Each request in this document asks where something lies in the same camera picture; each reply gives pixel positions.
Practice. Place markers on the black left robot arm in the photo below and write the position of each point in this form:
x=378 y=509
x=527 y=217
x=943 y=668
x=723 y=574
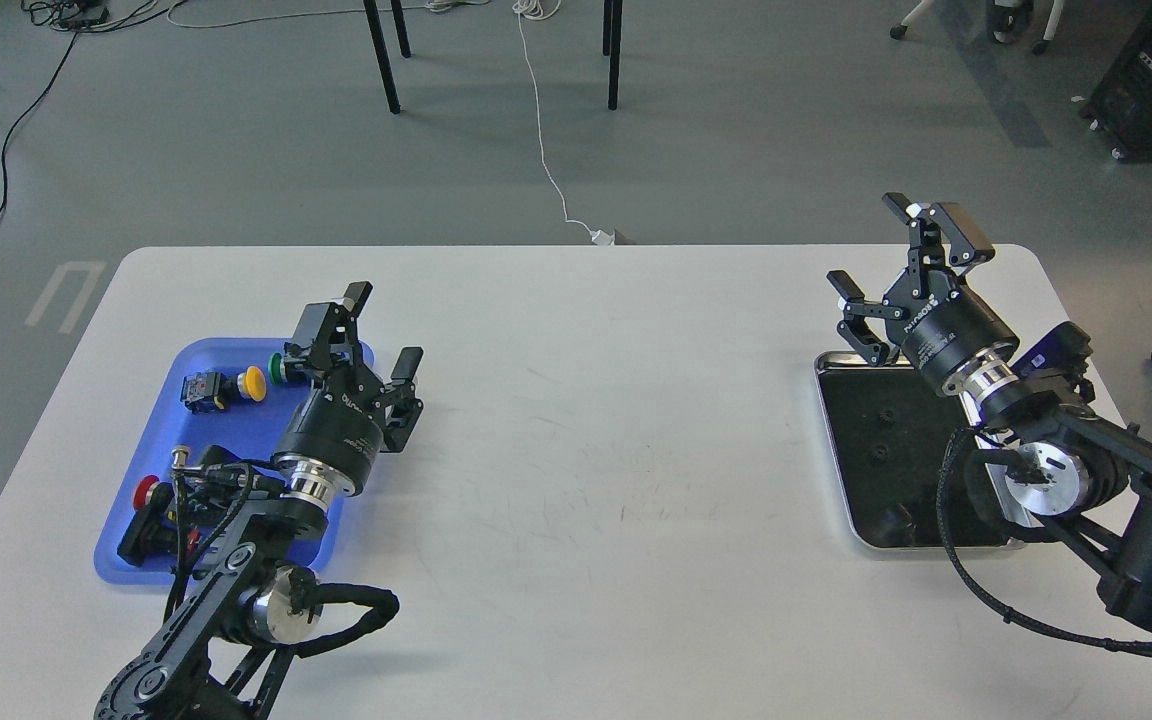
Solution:
x=240 y=611

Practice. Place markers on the silver metal tray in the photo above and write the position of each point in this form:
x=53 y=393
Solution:
x=889 y=508

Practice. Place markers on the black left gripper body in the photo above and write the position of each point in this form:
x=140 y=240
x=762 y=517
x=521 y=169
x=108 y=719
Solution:
x=333 y=437

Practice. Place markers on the white office chair base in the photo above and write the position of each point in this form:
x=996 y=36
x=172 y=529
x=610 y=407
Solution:
x=1006 y=22

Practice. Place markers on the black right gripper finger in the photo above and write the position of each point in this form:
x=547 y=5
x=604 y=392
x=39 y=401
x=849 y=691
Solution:
x=941 y=235
x=856 y=313

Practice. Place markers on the red emergency stop button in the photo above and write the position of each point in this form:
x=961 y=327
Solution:
x=151 y=538

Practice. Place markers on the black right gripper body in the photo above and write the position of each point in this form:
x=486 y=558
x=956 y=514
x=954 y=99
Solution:
x=945 y=326

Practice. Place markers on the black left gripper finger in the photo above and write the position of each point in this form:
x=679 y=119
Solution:
x=328 y=334
x=399 y=409

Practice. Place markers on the yellow push button switch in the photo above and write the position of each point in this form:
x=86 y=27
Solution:
x=215 y=392

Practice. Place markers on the green push button switch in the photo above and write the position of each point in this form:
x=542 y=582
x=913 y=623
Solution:
x=288 y=370

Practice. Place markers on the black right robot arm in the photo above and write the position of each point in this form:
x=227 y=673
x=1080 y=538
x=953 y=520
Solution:
x=1085 y=480

